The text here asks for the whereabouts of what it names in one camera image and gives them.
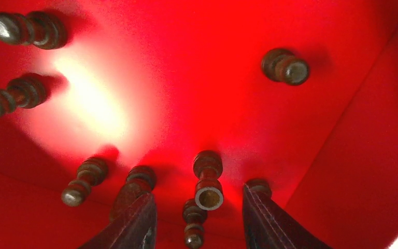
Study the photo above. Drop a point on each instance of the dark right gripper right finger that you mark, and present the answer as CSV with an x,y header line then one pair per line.
x,y
267,225

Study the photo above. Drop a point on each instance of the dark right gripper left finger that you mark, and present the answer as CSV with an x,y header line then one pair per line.
x,y
134,228

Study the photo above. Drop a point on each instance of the dark piece in tray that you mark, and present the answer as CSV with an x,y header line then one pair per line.
x,y
259,185

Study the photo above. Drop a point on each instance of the dark bishop in tray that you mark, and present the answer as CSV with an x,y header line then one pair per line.
x,y
139,181

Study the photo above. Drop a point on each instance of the dark pawn in tray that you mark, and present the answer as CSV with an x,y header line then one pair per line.
x,y
26,92
92,172
41,29
194,217
282,65

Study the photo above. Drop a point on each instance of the dark rook in tray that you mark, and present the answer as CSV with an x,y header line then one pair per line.
x,y
208,167

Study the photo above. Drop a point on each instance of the red plastic tray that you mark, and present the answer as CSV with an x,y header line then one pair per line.
x,y
156,82

